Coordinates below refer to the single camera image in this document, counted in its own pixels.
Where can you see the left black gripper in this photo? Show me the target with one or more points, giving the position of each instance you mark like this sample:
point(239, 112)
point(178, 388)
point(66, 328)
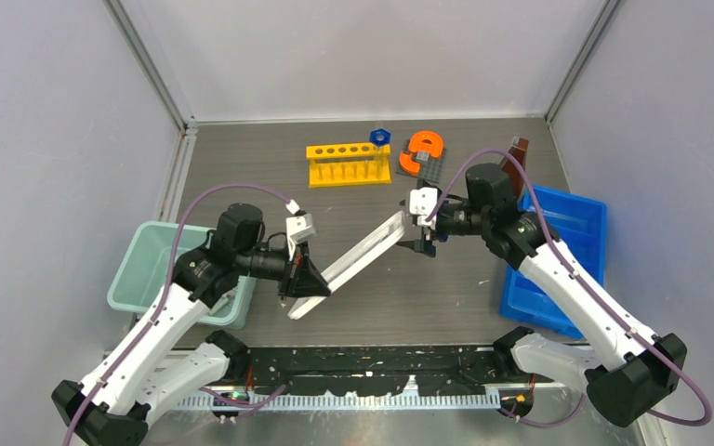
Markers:
point(300, 276)

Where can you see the brown wedge stand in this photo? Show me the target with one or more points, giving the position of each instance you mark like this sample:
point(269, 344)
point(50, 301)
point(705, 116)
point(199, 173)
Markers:
point(518, 150)

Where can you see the teal plastic bin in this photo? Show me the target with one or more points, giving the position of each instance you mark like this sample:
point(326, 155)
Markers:
point(139, 279)

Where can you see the orange curved block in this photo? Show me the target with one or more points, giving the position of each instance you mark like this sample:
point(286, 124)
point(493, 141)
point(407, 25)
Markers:
point(426, 140)

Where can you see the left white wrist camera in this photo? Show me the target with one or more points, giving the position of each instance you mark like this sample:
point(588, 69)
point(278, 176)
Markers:
point(298, 229)

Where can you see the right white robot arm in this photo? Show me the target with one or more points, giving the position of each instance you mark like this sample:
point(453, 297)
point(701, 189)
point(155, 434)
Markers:
point(628, 368)

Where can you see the thin glass rod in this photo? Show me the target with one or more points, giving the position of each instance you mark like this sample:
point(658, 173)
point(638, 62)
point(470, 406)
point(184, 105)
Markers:
point(382, 158)

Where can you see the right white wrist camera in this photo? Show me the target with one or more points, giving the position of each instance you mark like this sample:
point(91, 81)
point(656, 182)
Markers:
point(419, 204)

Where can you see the blue plastic bin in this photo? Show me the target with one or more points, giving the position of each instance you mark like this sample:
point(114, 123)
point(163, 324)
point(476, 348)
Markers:
point(582, 223)

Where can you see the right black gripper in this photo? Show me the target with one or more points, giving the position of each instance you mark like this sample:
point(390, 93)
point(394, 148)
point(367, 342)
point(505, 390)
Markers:
point(423, 245)

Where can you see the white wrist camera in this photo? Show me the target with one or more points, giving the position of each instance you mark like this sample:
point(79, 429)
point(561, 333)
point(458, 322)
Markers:
point(298, 229)
point(419, 204)

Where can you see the yellow test tube rack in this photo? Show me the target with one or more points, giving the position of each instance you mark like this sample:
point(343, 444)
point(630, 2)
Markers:
point(342, 165)

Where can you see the blue hexagonal nut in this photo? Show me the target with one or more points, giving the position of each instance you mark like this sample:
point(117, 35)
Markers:
point(380, 137)

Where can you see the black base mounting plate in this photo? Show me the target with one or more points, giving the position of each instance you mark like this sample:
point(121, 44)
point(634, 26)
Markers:
point(382, 371)

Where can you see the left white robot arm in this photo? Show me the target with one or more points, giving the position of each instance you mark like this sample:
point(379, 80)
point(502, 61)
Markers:
point(123, 396)

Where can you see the grey studded base plate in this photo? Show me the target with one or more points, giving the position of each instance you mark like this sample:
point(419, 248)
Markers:
point(421, 164)

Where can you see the white plastic lid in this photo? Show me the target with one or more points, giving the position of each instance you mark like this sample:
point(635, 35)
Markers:
point(363, 253)

